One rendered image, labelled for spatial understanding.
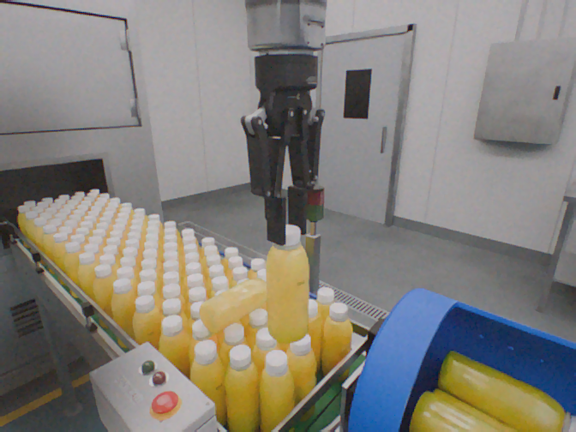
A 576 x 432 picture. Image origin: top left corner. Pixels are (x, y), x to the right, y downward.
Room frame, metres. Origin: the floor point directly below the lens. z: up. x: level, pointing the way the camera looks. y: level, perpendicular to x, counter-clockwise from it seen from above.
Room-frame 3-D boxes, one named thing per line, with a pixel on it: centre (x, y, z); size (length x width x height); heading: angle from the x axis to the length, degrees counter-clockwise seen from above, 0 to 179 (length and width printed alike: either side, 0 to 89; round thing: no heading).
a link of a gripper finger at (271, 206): (0.41, 0.02, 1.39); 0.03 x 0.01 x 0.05; 138
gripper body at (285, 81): (0.44, 0.00, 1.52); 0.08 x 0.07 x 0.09; 138
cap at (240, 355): (0.50, 0.08, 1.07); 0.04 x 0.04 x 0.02
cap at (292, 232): (0.45, 0.00, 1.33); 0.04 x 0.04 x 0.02
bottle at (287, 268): (0.45, 0.00, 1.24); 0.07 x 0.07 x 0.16
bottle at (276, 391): (0.48, 0.01, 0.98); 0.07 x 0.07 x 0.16
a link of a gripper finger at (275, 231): (0.43, 0.01, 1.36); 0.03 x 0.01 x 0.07; 48
